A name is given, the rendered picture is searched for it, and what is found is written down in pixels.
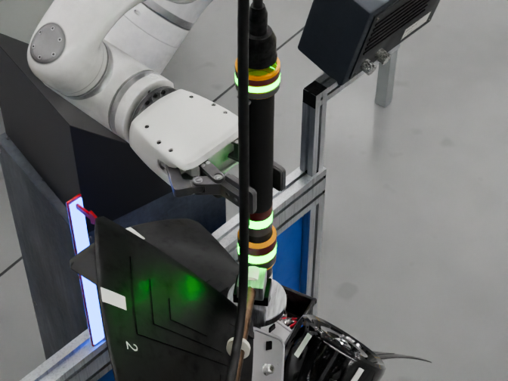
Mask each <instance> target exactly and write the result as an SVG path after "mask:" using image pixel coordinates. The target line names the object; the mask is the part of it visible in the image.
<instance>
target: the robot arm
mask: <svg viewBox="0 0 508 381"><path fill-rule="evenodd" d="M212 1H213V0H54V2H53V3H52V5H51V6H50V8H49V9H48V10H47V12H46V13H45V15H44V16H43V18H42V19H41V21H40V23H39V25H38V26H37V27H36V30H35V32H34V33H33V36H32V38H31V40H30V42H29V47H28V50H27V61H28V64H29V68H30V69H31V70H32V72H33V74H34V75H35V76H36V77H37V78H39V79H40V80H41V81H42V82H43V83H44V84H45V85H46V86H47V87H49V88H50V89H51V90H52V91H54V92H56V93H57V94H59V95H60V96H61V97H62V98H64V99H66V100H67V101H69V102H70V103H71V104H73V105H74V106H76V107H78V108H79V109H80V110H81V111H83V112H84V113H86V114H87V115H89V116H90V117H91V118H93V119H95V120H96V121H97V122H99V123H100V124H101V125H103V126H105V127H106V128H107V129H109V130H110V131H112V132H113V133H114V134H116V135H118V136H119V137H121V138H122V139H123V140H125V141H126V142H128V143H129V144H130V147H131V148H132V149H133V151H134V152H135V153H136V154H137V155H138V156H139V157H140V158H141V160H142V161H143V162H144V163H145V164H146V165H147V166H148V167H149V168H150V169H151V170H152V171H154V172H155V173H156V174H157V175H158V176H159V177H161V179H162V180H164V181H165V182H166V183H167V184H169V185H170V186H171V187H172V192H173V194H174V196H175V197H186V196H190V195H193V194H196V195H213V196H214V197H216V198H222V197H225V198H226V199H227V200H229V201H231V202H232V203H233V204H235V205H236V206H238V207H239V178H237V177H236V176H234V175H232V174H229V173H228V174H226V175H225V176H224V174H225V173H226V172H227V171H228V170H230V169H231V168H233V167H234V166H235V165H237V164H238V163H239V159H238V116H236V115H235V114H233V113H232V112H231V111H229V110H226V109H225V108H223V107H221V106H219V105H218V104H216V103H214V102H212V101H210V100H208V99H206V98H203V97H201V96H199V95H197V94H194V93H191V92H189V91H185V90H183V89H179V90H176V89H174V85H173V83H172V82H170V81H169V80H168V79H166V78H165V77H163V76H161V75H160V74H161V73H162V71H163V70H164V69H165V67H166V65H167V64H168V62H169V61H170V60H171V58H172V56H173V55H174V53H175V52H176V51H177V49H178V47H179V46H180V44H181V43H182V42H183V40H184V38H185V37H186V35H187V34H188V33H189V31H190V30H191V28H192V26H193V25H194V24H195V22H196V21H197V19H198V17H199V16H200V15H201V14H202V13H203V11H204V10H205V9H206V7H207V6H208V5H209V4H210V3H211V2H212ZM273 188H274V189H276V190H277V191H283V190H284V189H285V188H286V169H285V168H284V167H283V166H282V165H281V164H279V163H277V162H276V161H274V164H273Z"/></svg>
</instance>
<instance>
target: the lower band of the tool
mask: <svg viewBox="0 0 508 381"><path fill-rule="evenodd" d="M272 230H273V234H272V236H271V238H270V239H269V240H268V241H266V242H264V243H250V242H249V248H252V249H263V248H265V247H268V246H270V245H271V244H272V243H273V242H274V241H275V239H276V236H277V232H276V229H275V227H274V226H273V225H272Z"/></svg>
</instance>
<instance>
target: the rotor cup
mask: <svg viewBox="0 0 508 381"><path fill-rule="evenodd" d="M307 333H309V334H310V335H311V338H310V340H309V341H308V343H307V345H306V346H305V347H304V349H303V351H302V353H301V354H300V356H299V357H298V358H297V357H296V356H295V355H294V354H295V353H296V350H297V349H298V347H299V346H300V345H301V343H302V341H303V339H304V338H305V336H306V335H307ZM336 338H339V339H344V340H346V341H347V342H348V344H349V345H350V346H351V348H346V347H345V346H344V345H342V344H340V343H339V342H337V341H336ZM284 345H285V352H284V372H283V381H329V379H333V380H334V381H351V380H352V378H353V376H354V375H355V373H356V372H357V370H358V368H361V369H363V370H364V371H363V373H362V374H361V376H360V377H359V379H358V381H380V380H381V379H382V377H383V375H384V373H385V371H386V366H385V364H384V363H383V361H382V360H381V359H380V358H379V357H378V356H377V355H376V354H375V353H374V352H372V351H371V350H370V349H369V348H368V347H366V346H365V345H364V344H362V343H361V342H359V341H358V340H356V338H354V337H353V336H351V335H349V334H347V333H346V332H345V331H343V330H341V329H339V328H338V327H336V326H334V325H333V324H331V323H329V322H327V321H325V320H323V319H321V318H319V317H316V316H314V315H312V314H304V315H303V316H301V317H300V318H299V319H298V321H297V322H296V324H295V326H294V328H293V329H292V330H291V332H290V334H289V336H288V337H287V338H286V340H285V342H284Z"/></svg>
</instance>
